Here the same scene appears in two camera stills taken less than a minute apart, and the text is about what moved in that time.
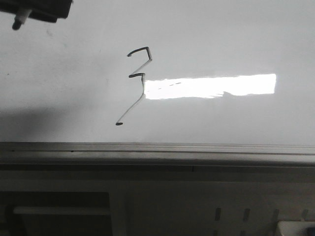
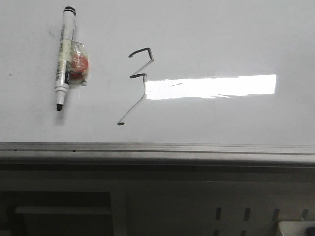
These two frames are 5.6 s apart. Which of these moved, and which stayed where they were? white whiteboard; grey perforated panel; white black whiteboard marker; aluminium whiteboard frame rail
Moved: white black whiteboard marker
Stayed: white whiteboard; aluminium whiteboard frame rail; grey perforated panel
